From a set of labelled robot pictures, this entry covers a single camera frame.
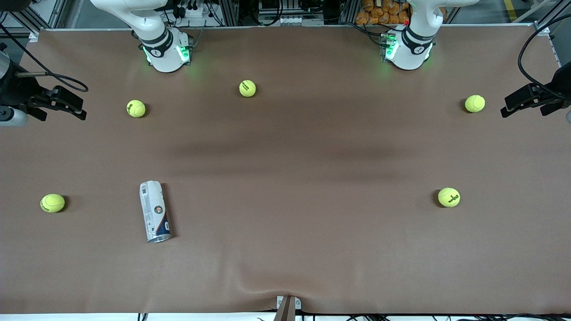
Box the clear tennis ball can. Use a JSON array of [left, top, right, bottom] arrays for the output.
[[140, 181, 172, 243]]

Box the white power strip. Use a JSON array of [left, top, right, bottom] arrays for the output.
[[175, 4, 207, 18]]

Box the orange mesh bag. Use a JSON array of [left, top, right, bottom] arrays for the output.
[[356, 0, 411, 25]]

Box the white terminal block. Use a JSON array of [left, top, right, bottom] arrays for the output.
[[279, 16, 325, 26]]

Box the brown table mat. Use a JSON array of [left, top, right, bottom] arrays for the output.
[[0, 26, 571, 315]]

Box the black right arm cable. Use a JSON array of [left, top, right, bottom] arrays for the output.
[[0, 22, 89, 93]]

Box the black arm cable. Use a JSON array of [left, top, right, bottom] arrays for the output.
[[0, 22, 89, 93], [517, 13, 571, 101]]

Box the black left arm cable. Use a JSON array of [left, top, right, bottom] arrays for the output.
[[517, 13, 571, 101]]

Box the aluminium frame post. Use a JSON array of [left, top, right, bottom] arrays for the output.
[[222, 0, 240, 26]]

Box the grey metal post bracket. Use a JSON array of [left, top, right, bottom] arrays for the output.
[[274, 295, 302, 321]]

